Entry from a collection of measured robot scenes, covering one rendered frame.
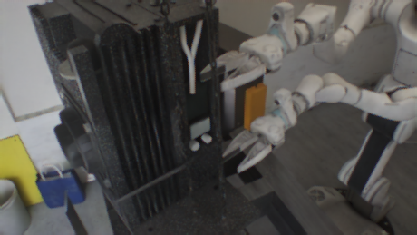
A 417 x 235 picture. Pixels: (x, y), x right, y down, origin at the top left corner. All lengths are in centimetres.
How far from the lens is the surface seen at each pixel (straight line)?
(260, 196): 161
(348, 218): 209
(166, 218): 125
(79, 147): 98
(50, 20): 105
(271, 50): 70
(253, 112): 109
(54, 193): 252
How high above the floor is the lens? 193
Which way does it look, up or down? 39 degrees down
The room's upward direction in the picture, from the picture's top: 2 degrees counter-clockwise
